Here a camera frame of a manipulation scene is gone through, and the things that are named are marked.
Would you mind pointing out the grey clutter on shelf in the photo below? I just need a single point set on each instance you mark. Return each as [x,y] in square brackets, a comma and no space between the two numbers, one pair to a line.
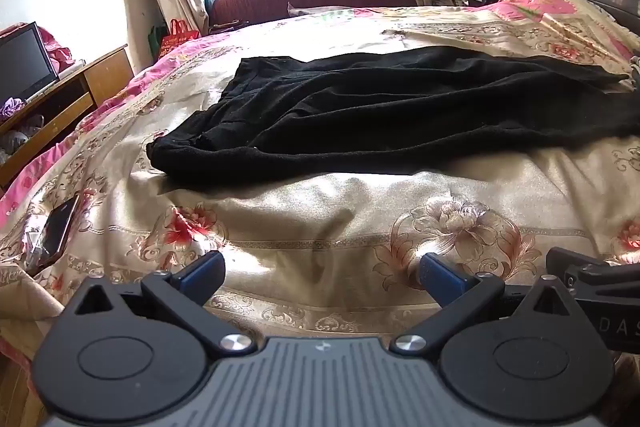
[17,139]

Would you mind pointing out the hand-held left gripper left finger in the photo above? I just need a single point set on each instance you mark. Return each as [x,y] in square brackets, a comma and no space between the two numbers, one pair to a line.
[202,273]

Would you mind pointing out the purple cloth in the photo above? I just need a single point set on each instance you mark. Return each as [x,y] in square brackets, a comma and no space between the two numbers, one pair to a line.
[11,108]

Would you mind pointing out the wooden television cabinet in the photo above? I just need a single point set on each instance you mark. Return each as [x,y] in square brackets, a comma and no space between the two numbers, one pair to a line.
[107,77]

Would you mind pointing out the white cloth on sofa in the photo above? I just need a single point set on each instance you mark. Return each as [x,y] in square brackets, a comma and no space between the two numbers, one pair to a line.
[302,10]

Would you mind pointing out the black pants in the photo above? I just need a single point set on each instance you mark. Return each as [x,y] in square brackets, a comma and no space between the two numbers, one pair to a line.
[350,117]

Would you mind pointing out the cream pink pillow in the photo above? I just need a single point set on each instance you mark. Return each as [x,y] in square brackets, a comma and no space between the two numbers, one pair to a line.
[550,4]

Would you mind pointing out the black television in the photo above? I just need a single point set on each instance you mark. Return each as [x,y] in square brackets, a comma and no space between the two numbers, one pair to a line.
[25,62]

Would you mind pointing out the green bag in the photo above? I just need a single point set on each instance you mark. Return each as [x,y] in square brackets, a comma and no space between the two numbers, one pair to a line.
[156,41]

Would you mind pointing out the pink floral quilt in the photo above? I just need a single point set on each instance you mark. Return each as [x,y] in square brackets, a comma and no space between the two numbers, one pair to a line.
[105,94]

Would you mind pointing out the pink cloth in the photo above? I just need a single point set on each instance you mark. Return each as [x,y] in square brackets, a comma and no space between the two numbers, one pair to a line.
[57,49]

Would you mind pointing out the red shopping bag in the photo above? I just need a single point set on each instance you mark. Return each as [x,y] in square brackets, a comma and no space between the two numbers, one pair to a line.
[177,39]

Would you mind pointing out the clear plastic wrapper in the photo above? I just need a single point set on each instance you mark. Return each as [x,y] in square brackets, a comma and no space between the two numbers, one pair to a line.
[32,242]

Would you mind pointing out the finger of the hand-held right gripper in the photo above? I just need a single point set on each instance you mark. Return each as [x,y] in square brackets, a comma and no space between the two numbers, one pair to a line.
[570,263]

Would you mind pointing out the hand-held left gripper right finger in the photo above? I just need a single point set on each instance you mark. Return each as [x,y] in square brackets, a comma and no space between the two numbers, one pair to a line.
[441,278]

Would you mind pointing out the black smartphone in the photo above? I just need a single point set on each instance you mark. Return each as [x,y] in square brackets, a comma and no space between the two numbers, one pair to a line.
[60,229]

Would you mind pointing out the beige floral bedspread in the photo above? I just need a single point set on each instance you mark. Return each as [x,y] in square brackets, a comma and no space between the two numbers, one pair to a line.
[300,217]

